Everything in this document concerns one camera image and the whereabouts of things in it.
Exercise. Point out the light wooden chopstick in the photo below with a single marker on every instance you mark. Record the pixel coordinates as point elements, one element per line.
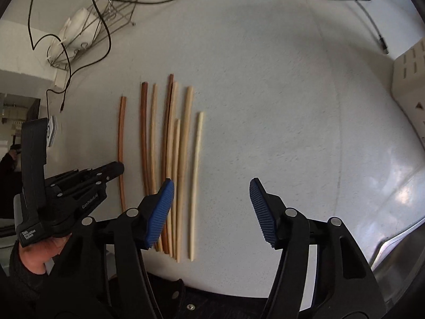
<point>195,181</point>

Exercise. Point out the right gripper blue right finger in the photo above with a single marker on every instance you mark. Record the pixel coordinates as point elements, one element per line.
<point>268,210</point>

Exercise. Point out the left hand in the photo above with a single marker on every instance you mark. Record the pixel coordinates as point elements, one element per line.
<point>35,256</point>

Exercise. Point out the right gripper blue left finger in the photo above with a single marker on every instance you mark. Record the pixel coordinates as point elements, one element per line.
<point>155,211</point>

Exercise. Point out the cream plastic utensil holder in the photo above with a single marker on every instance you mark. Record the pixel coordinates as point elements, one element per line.
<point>408,87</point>

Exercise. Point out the tan wooden chopstick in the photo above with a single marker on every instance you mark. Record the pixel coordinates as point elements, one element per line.
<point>184,139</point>

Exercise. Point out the tan long chopstick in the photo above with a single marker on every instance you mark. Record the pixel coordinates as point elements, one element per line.
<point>169,175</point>

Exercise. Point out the wire dish rack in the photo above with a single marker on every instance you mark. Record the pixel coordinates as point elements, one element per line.
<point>117,17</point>

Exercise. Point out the dark brown long chopstick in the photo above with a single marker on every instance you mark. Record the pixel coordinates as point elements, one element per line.
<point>164,150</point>

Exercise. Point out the reddish brown chopstick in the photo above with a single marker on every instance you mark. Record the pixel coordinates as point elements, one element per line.
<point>121,124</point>

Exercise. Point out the steel sink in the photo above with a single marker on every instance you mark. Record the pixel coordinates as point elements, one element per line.
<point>397,262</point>

